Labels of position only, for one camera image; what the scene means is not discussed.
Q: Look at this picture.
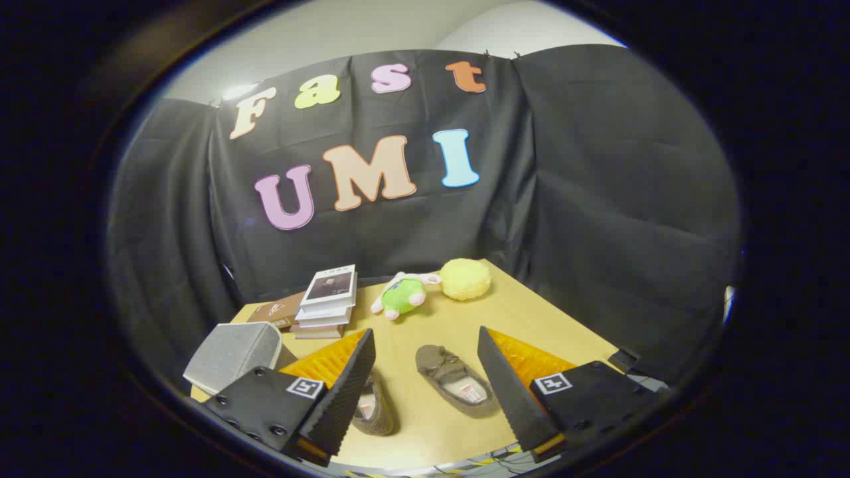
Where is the yellow plush cushion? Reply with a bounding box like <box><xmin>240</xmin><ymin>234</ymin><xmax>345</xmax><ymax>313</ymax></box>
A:
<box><xmin>439</xmin><ymin>258</ymin><xmax>492</xmax><ymax>301</ymax></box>

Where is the brown fuzzy slipper shoe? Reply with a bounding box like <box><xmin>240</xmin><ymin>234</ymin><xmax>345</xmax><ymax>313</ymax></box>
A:
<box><xmin>352</xmin><ymin>368</ymin><xmax>399</xmax><ymax>437</ymax></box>
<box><xmin>416</xmin><ymin>345</ymin><xmax>502</xmax><ymax>419</ymax></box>

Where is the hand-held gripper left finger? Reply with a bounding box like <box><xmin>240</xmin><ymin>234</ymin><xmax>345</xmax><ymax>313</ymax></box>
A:
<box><xmin>203</xmin><ymin>327</ymin><xmax>377</xmax><ymax>467</ymax></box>

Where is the pinkish brown book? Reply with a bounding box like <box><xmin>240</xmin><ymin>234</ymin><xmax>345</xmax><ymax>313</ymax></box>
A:
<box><xmin>290</xmin><ymin>324</ymin><xmax>347</xmax><ymax>340</ymax></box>

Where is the plain white book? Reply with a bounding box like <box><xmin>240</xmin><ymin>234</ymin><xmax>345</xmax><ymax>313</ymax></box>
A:
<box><xmin>294</xmin><ymin>312</ymin><xmax>351</xmax><ymax>331</ymax></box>
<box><xmin>296</xmin><ymin>302</ymin><xmax>355</xmax><ymax>323</ymax></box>

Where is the white portrait cover book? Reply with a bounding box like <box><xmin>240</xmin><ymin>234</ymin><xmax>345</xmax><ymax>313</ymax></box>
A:
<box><xmin>299</xmin><ymin>264</ymin><xmax>358</xmax><ymax>314</ymax></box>

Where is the pink and green plush toy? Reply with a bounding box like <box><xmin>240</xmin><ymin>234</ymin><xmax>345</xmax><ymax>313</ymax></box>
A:
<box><xmin>371</xmin><ymin>272</ymin><xmax>442</xmax><ymax>321</ymax></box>

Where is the black backdrop cloth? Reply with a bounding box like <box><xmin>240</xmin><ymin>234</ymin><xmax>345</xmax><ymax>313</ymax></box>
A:
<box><xmin>106</xmin><ymin>44</ymin><xmax>742</xmax><ymax>392</ymax></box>

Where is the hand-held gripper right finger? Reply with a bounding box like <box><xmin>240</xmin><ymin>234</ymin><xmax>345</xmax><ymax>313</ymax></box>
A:
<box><xmin>477</xmin><ymin>326</ymin><xmax>665</xmax><ymax>464</ymax></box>

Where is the grey fabric storage box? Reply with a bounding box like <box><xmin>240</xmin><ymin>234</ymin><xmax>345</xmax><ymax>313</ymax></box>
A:
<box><xmin>183</xmin><ymin>321</ymin><xmax>283</xmax><ymax>396</ymax></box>

